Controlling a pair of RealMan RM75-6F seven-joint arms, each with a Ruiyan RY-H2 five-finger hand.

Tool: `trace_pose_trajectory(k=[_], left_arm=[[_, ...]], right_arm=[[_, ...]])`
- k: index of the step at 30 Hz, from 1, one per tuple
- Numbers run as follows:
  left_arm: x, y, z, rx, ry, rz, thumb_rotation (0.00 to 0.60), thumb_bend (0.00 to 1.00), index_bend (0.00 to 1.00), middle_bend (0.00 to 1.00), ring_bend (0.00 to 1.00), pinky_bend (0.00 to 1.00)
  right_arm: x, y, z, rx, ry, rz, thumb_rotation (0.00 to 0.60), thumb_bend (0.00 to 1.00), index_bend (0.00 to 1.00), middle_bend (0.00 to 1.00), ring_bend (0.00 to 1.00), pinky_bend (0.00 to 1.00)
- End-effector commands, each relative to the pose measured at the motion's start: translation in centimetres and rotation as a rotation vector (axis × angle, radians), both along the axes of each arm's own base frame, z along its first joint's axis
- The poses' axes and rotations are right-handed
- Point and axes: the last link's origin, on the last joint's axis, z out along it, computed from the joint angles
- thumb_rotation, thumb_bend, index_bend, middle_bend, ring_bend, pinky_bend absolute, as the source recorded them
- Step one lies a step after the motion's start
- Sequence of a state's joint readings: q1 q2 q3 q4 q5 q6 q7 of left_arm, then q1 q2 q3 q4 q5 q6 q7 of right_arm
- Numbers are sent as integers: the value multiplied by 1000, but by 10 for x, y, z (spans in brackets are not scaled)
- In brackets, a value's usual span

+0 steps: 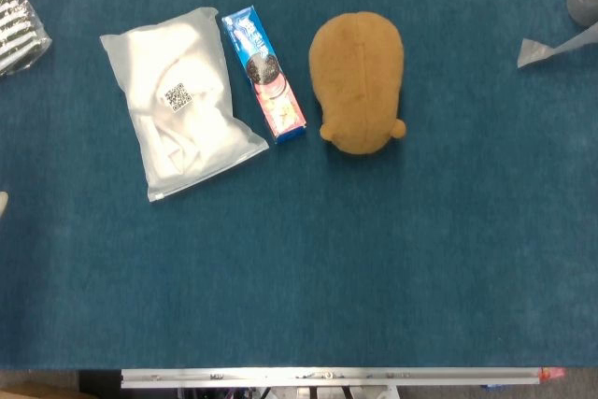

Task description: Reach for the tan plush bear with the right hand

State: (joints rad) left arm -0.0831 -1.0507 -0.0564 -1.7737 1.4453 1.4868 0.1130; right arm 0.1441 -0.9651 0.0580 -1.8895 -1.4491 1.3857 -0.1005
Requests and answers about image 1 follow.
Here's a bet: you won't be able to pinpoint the teal table cloth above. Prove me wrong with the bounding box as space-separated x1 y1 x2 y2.
0 0 598 371

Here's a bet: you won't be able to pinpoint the blue Oreo cookie box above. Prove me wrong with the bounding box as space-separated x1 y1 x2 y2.
221 5 308 146

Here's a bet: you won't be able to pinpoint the brown plush toy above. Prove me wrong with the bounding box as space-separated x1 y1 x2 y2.
307 11 407 155

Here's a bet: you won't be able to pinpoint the frosted zip bag white cloth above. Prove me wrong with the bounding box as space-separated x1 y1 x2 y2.
99 7 271 204

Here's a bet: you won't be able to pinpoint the clear bag striped contents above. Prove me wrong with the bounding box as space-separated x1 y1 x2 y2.
0 0 53 78

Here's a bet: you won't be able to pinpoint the aluminium rail with red end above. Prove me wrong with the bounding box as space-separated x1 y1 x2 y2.
120 365 566 390

